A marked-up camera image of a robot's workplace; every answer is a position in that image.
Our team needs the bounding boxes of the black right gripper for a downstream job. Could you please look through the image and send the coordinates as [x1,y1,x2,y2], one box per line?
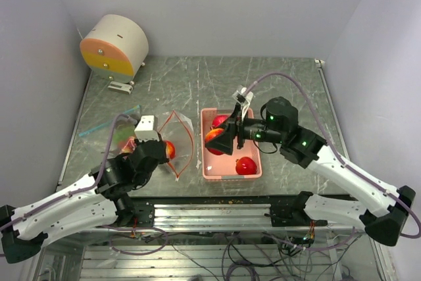
[206,102,284,153]

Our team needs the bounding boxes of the yellow-red peach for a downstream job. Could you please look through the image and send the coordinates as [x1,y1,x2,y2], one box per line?
[205,128,224,155]

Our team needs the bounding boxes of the pink-red apple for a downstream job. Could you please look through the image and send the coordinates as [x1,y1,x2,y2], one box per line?
[211,115,229,129]

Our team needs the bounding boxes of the red strawberry bunch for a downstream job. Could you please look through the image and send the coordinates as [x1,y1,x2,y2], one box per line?
[118,136,137,153]

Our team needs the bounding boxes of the red apple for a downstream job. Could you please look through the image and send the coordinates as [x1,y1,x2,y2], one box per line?
[164,140,176,160]

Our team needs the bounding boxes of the green grape bunch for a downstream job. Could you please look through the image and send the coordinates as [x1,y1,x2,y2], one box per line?
[112,128,132,144]

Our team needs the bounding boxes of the clear red-zipper zip bag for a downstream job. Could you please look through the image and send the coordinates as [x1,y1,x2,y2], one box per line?
[157,110,195,182]

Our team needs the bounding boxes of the clear blue-zipper zip bag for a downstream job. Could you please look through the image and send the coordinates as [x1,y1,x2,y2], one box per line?
[78,105,141,153]

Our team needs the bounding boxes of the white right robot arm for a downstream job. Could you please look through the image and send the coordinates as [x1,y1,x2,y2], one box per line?
[204,97,416,247]

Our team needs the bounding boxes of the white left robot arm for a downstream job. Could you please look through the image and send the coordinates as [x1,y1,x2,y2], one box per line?
[1,140,168,264]

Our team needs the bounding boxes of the pink perforated plastic basket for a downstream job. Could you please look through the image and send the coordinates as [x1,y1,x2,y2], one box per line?
[200,108,262,181]

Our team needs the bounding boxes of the round cream drawer cabinet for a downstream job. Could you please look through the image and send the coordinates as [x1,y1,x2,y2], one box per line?
[80,14,149,84]

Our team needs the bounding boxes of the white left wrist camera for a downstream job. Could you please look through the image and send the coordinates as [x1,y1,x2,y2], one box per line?
[134,115,161,142]

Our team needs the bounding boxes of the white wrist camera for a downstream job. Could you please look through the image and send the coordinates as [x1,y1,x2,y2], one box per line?
[232,86,253,120]
[134,115,161,142]

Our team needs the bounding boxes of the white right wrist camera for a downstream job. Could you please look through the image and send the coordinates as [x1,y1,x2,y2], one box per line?
[232,86,253,120]

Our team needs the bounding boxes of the aluminium frame rail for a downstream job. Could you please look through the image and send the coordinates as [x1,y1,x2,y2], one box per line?
[36,202,382,232]

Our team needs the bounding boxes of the small metal bracket block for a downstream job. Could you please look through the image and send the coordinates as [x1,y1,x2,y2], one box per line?
[107,81,134,95]

